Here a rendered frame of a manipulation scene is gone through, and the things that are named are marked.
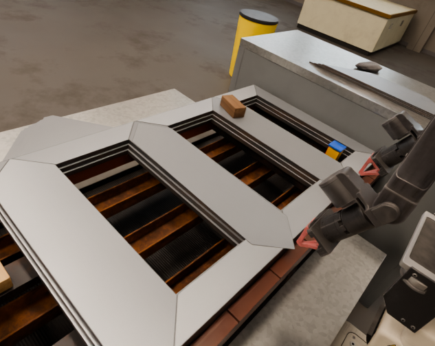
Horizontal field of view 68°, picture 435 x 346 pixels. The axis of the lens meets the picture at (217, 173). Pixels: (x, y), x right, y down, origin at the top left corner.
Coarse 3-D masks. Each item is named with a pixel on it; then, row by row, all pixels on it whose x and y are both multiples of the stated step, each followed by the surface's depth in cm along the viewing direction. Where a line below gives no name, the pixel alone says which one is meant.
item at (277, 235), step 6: (282, 222) 99; (288, 222) 99; (276, 228) 96; (282, 228) 97; (288, 228) 97; (264, 234) 93; (270, 234) 94; (276, 234) 94; (282, 234) 95; (288, 234) 95; (258, 240) 91; (264, 240) 92; (270, 240) 92; (276, 240) 93; (282, 240) 93; (276, 246) 91
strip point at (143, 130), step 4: (140, 124) 124; (144, 124) 125; (148, 124) 125; (136, 128) 122; (140, 128) 122; (144, 128) 123; (148, 128) 123; (152, 128) 124; (156, 128) 124; (160, 128) 125; (164, 128) 125; (168, 128) 126; (136, 132) 120; (140, 132) 120; (144, 132) 121; (148, 132) 121; (152, 132) 122; (156, 132) 122; (136, 136) 118; (140, 136) 118; (144, 136) 119
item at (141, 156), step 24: (192, 120) 138; (216, 120) 144; (288, 120) 158; (120, 144) 114; (264, 144) 132; (72, 168) 103; (144, 168) 113; (288, 168) 127; (0, 216) 85; (216, 216) 97; (24, 240) 79; (240, 240) 93; (48, 288) 73; (72, 312) 68; (216, 312) 73; (192, 336) 69
